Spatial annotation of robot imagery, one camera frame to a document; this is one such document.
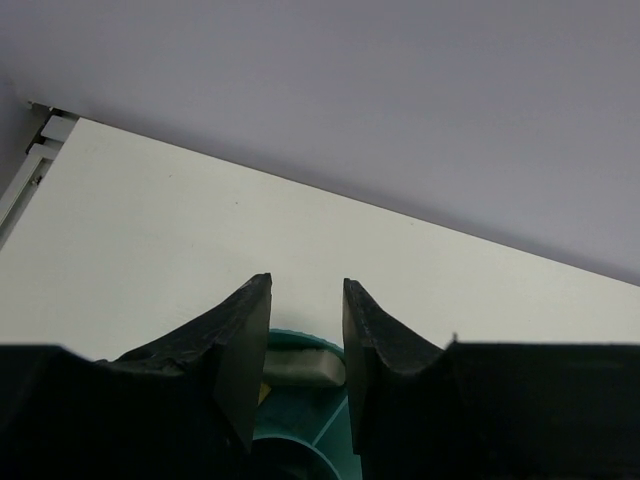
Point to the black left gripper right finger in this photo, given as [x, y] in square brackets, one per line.
[485, 410]

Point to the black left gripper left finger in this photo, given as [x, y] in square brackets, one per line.
[180, 407]

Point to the beige rectangular eraser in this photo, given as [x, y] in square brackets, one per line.
[304, 368]

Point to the teal round compartment organizer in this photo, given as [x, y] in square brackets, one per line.
[303, 430]

